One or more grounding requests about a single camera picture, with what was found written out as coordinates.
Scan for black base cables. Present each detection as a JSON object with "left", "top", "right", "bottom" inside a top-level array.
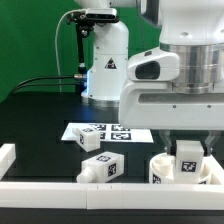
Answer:
[{"left": 9, "top": 75, "right": 88, "bottom": 96}]

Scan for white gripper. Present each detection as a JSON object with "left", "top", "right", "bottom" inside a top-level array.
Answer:
[{"left": 118, "top": 81, "right": 224, "bottom": 156}]

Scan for white marker sheet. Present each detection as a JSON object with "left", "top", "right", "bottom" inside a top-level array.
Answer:
[{"left": 61, "top": 123, "right": 153, "bottom": 143}]

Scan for grey camera cable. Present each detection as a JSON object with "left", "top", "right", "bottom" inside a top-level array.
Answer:
[{"left": 54, "top": 9, "right": 83, "bottom": 94}]

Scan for white U-shaped fence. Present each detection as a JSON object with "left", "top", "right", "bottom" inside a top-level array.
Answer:
[{"left": 0, "top": 144, "right": 224, "bottom": 210}]

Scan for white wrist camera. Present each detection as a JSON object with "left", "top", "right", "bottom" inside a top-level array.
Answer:
[{"left": 127, "top": 47, "right": 180, "bottom": 82}]

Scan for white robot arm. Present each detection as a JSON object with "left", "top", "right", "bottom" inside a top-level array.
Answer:
[{"left": 119, "top": 0, "right": 224, "bottom": 153}]

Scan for black camera stand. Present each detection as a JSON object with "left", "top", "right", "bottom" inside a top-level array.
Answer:
[{"left": 66, "top": 8, "right": 119, "bottom": 93}]

